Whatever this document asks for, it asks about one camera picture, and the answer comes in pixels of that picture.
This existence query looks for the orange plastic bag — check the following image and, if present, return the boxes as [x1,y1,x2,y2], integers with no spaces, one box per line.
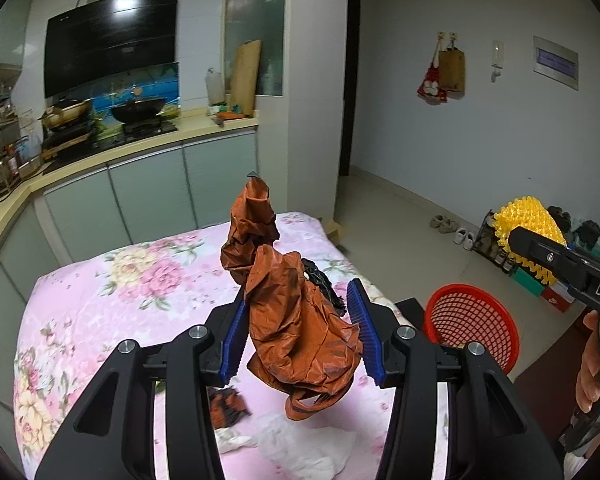
[221,176,363,422]

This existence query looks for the white tissue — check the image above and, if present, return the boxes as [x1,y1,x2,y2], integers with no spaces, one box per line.
[214,414,358,479]

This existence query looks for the kitchen counter cabinets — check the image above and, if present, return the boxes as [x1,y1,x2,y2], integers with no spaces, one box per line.
[0,114,259,408]

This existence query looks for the right hand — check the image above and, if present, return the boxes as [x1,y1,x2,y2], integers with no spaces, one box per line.
[576,311,600,413]

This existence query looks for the stacked shoe boxes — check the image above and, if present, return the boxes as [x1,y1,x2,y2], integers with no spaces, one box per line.
[509,204,600,314]

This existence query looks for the black stool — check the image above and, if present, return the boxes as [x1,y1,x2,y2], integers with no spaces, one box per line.
[396,297,425,330]

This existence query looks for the cardboard box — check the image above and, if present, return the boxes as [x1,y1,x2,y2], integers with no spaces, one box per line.
[323,219,349,255]

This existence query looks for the red plastic mesh basket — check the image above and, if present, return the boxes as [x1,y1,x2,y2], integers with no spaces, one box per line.
[422,284,520,375]

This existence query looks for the black shoe rack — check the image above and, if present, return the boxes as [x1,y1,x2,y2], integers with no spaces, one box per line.
[472,210,518,276]

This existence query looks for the beige slippers pair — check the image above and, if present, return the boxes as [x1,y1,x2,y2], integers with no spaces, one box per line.
[429,214,460,234]

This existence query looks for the white shoes pair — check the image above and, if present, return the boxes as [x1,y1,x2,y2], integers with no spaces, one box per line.
[453,226,476,250]

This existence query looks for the red hanging bag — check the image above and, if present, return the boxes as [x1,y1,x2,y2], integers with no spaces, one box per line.
[417,32,448,105]

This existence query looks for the white intercom phone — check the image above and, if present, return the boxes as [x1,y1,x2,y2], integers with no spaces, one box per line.
[491,40,504,84]

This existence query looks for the black wok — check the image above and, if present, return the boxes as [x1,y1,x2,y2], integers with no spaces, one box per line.
[110,96,166,125]

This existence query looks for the brown paper bag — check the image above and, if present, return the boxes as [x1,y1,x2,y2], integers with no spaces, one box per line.
[438,32,466,94]

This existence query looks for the wooden cutting board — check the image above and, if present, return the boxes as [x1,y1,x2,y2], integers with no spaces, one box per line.
[230,39,262,116]

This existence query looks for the brass pot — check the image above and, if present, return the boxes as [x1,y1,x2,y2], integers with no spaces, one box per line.
[38,99,92,129]

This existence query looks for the black range hood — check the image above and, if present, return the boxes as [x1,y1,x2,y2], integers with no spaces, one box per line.
[43,0,178,98]

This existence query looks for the grey wall panel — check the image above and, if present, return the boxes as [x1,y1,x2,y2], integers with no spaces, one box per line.
[533,36,579,91]

